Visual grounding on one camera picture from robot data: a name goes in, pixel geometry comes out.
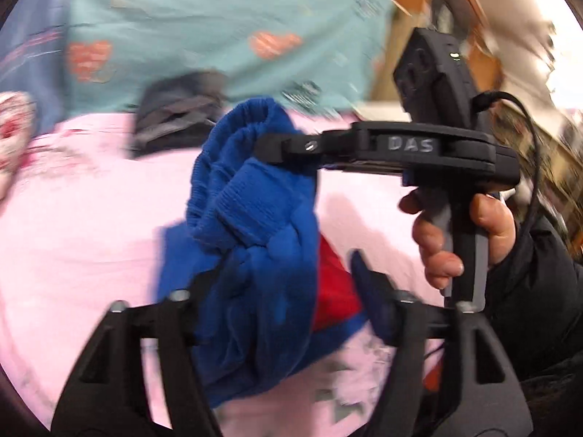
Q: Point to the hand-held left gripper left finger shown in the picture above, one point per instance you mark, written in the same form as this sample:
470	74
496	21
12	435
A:
175	327

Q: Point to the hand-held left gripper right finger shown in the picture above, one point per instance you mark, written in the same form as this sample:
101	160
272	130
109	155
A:
373	300

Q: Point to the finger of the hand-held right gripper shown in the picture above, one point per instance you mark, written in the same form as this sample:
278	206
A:
296	148

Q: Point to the blue knit garment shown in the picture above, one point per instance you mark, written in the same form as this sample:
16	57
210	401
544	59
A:
255	218

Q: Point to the person's right forearm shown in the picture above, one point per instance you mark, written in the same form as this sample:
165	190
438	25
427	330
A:
537	309

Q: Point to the dark grey folded pants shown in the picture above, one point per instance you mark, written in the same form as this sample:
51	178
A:
173	109

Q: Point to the person's right hand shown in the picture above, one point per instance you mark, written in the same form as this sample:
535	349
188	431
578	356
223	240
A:
435	236

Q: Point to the pink floral bed sheet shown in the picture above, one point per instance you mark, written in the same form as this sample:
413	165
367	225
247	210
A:
82	218

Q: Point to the brown wooden furniture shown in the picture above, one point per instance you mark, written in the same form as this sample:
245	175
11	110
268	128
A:
455	4

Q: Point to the teal heart print quilt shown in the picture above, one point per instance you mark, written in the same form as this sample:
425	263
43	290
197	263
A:
205	13

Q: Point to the red floral pillow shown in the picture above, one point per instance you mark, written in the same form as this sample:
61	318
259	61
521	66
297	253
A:
13	141

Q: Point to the blue striped pillow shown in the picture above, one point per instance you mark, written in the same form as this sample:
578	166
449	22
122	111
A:
32	50

